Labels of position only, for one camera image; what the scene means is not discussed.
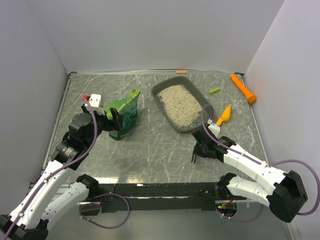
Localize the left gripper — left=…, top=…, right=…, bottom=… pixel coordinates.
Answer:
left=82, top=103, right=124, bottom=148

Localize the green litter bag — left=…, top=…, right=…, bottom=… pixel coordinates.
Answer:
left=104, top=89, right=141, bottom=141

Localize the yellow plastic scoop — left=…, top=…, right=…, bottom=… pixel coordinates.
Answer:
left=216, top=104, right=232, bottom=126

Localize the grey litter box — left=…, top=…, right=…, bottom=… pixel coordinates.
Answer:
left=151, top=76, right=209, bottom=134

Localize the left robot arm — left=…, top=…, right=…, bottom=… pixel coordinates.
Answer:
left=0, top=105, right=123, bottom=240

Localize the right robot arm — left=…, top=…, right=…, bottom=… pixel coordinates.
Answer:
left=191, top=130, right=308, bottom=223

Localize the green small block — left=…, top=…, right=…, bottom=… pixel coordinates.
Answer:
left=209, top=87, right=221, bottom=94

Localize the tan small block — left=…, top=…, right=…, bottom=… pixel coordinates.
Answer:
left=175, top=70, right=188, bottom=74

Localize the orange toy carrot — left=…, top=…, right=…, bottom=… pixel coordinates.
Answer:
left=230, top=74, right=257, bottom=104

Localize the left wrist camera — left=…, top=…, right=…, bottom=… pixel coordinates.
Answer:
left=83, top=94, right=105, bottom=116

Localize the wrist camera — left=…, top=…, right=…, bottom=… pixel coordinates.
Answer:
left=207, top=119, right=221, bottom=137
left=83, top=94, right=105, bottom=116

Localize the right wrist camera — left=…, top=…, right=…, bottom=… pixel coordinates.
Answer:
left=207, top=119, right=221, bottom=137

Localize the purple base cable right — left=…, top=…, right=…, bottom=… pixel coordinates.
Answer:
left=216, top=204, right=265, bottom=223

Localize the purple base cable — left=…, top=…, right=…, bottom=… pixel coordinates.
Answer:
left=216, top=204, right=265, bottom=223
left=78, top=192, right=131, bottom=230

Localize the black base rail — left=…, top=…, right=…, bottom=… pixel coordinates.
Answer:
left=85, top=182, right=245, bottom=213

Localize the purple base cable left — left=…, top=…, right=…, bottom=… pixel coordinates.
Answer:
left=78, top=192, right=131, bottom=230

